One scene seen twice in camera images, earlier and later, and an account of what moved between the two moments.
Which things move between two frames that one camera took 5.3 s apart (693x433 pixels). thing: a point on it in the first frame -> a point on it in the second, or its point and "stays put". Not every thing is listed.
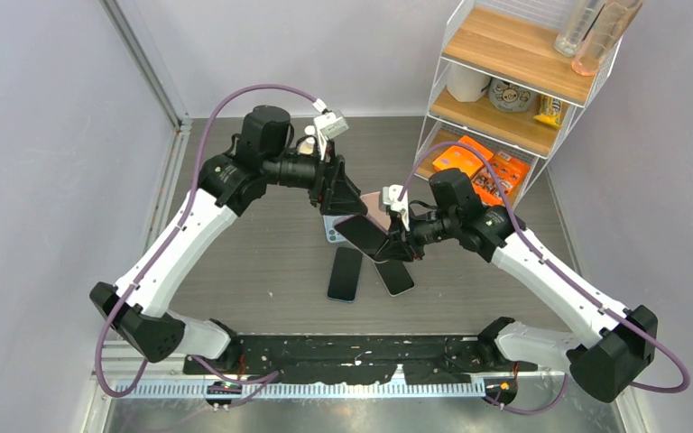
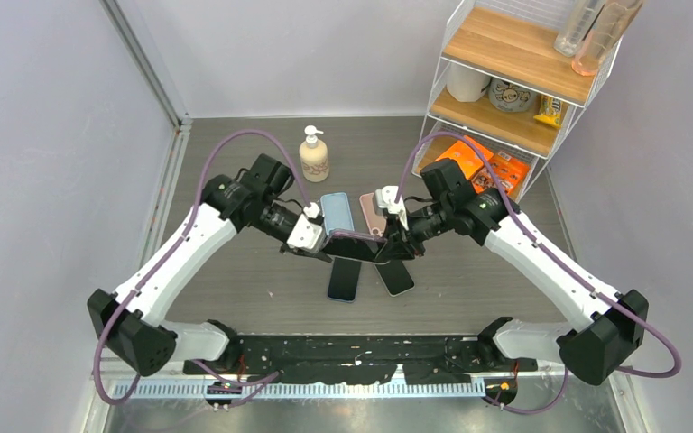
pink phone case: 371,202 stays put
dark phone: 364,233 -> 353,245
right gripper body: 422,232 stays put
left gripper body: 318,193 -> 286,249
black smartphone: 394,276 stays put
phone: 345,276 stays put
